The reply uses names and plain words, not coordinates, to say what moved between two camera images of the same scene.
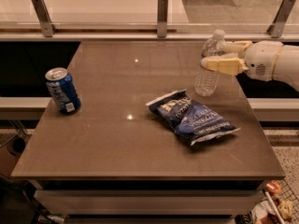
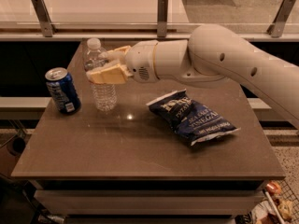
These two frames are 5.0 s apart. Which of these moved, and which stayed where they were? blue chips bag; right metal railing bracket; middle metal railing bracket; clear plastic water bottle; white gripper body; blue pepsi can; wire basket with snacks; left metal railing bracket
Moved: clear plastic water bottle; white gripper body
Stayed: left metal railing bracket; middle metal railing bracket; blue chips bag; right metal railing bracket; wire basket with snacks; blue pepsi can
